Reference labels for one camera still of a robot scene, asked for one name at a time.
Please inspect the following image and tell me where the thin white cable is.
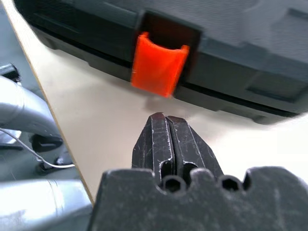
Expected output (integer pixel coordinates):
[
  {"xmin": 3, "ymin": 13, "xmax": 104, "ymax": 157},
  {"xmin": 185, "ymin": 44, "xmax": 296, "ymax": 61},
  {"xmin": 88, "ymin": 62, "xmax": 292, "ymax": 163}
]
[{"xmin": 0, "ymin": 128, "xmax": 76, "ymax": 169}]

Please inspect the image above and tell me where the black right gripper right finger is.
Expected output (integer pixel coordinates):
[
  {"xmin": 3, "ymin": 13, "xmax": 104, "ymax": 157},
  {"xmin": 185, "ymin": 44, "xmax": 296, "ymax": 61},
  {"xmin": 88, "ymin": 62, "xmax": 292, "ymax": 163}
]
[{"xmin": 167, "ymin": 115, "xmax": 223, "ymax": 181}]

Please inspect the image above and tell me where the black tool case orange latch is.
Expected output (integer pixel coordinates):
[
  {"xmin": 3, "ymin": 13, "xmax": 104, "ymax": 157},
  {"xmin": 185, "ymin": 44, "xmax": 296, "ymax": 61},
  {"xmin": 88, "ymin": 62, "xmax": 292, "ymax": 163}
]
[{"xmin": 13, "ymin": 0, "xmax": 308, "ymax": 126}]

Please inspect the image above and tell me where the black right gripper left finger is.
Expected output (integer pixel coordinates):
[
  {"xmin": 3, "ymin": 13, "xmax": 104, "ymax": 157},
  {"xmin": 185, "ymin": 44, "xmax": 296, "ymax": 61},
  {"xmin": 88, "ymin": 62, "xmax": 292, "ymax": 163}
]
[{"xmin": 131, "ymin": 112, "xmax": 174, "ymax": 186}]

